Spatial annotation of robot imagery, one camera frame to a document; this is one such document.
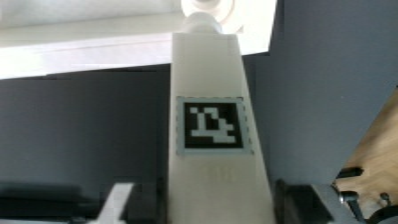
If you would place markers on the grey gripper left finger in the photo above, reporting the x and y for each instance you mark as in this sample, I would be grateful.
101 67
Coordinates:
130 204

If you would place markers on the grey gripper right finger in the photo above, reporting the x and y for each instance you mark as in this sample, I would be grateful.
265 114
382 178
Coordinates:
306 205

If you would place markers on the white desk top tray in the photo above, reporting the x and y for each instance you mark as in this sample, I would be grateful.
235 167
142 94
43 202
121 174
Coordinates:
78 35

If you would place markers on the wooden board corner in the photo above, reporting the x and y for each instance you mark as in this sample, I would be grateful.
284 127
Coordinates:
375 159

